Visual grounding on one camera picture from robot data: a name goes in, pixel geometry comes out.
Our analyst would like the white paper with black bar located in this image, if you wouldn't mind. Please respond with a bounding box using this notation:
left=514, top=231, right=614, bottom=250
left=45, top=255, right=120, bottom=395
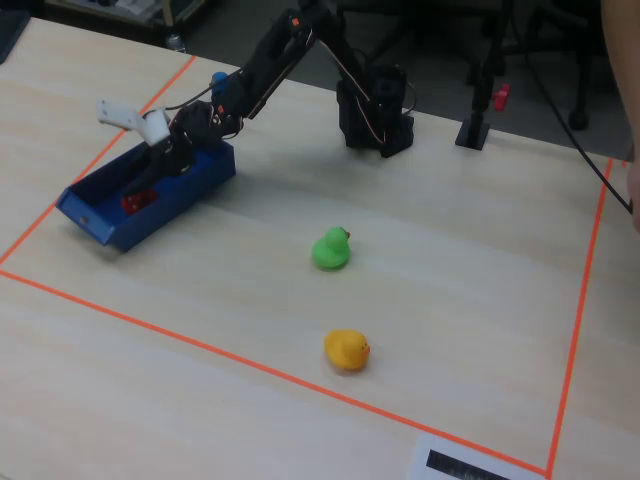
left=405, top=433, right=549, bottom=480

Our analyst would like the dark blue tray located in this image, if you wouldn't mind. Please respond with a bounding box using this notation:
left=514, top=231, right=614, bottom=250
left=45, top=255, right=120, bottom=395
left=0, top=8, right=32, bottom=65

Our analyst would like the orange tape outline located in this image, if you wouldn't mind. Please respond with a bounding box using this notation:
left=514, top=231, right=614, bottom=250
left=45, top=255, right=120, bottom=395
left=0, top=54, right=616, bottom=476

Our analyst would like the red clamp knob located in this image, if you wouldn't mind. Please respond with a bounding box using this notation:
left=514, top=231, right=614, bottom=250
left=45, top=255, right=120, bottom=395
left=491, top=83, right=512, bottom=113

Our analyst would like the yellow rubber duck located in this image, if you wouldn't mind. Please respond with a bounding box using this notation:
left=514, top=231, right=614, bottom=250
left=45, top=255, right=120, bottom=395
left=323, top=328, right=372, bottom=372

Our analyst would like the blue plastic box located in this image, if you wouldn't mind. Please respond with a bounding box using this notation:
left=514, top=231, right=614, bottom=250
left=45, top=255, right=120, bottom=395
left=54, top=137, right=237, bottom=254

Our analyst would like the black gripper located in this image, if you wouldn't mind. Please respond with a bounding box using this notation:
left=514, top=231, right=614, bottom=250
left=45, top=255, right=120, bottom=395
left=121, top=99, right=227, bottom=200

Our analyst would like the person's hand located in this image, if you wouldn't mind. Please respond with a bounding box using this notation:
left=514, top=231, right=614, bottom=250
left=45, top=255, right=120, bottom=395
left=627, top=159, right=640, bottom=232

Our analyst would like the long black cable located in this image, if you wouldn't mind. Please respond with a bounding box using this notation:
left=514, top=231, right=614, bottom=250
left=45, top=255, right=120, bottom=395
left=504, top=0, right=635, bottom=214

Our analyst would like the red rubber duck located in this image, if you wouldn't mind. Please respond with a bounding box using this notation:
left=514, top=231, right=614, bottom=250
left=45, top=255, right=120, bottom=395
left=121, top=189, right=160, bottom=215

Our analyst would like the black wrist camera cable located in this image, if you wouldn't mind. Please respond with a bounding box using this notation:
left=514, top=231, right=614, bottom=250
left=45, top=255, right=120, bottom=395
left=144, top=84, right=217, bottom=119

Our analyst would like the person's bare forearm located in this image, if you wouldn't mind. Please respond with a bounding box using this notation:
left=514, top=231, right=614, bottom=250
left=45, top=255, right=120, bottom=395
left=598, top=0, right=640, bottom=164

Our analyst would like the blue rubber duck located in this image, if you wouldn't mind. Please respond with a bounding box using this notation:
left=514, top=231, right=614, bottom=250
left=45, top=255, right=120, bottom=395
left=210, top=71, right=236, bottom=101

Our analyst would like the green rubber duck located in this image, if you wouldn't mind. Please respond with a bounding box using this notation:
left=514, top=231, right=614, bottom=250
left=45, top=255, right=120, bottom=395
left=311, top=225, right=352, bottom=272

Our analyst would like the black camera stand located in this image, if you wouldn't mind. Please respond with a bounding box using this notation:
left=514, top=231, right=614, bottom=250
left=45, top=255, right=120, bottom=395
left=454, top=0, right=517, bottom=151

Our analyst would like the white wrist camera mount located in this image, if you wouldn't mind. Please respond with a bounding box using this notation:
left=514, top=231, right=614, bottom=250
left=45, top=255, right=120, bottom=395
left=95, top=97, right=172, bottom=147

